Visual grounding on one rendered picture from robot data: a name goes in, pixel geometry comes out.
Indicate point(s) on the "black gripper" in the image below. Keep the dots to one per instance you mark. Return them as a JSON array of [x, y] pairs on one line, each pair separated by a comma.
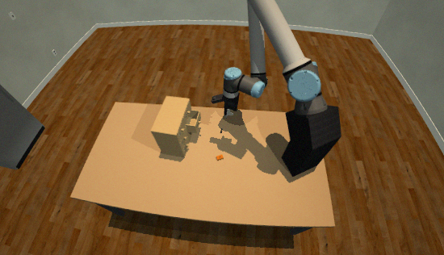
[[231, 104]]

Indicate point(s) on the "tan chest of drawers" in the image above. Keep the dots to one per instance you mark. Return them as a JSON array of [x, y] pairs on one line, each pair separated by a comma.
[[167, 123]]

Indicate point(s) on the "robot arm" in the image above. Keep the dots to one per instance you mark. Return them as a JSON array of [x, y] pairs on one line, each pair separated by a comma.
[[304, 85]]

